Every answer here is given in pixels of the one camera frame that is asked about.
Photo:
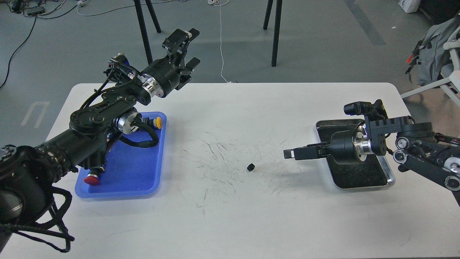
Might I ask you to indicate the blue plastic tray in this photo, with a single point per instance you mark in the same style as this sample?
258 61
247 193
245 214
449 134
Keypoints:
129 171

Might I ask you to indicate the white box on floor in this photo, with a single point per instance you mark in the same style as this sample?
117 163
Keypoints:
409 6

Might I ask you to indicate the silver metal tray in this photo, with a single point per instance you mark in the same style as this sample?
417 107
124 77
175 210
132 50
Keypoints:
374 172

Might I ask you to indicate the black tripod leg left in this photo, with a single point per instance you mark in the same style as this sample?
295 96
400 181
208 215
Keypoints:
142 26

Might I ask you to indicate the black tripod leg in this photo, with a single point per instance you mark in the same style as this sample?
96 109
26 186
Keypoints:
142 26
277 26

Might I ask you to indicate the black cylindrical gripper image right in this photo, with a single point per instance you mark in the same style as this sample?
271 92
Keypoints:
346 147

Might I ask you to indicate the red push button switch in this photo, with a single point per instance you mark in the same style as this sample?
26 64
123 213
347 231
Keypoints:
92 177

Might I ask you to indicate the grey backpack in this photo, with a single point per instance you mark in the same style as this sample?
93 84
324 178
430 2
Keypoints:
429 57

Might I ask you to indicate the black tripod leg right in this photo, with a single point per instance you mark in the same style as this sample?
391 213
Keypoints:
277 26

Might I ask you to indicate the yellow push button switch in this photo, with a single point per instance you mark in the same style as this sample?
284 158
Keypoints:
155 123

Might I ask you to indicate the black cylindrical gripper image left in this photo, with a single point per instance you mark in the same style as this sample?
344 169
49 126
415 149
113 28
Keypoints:
160 77

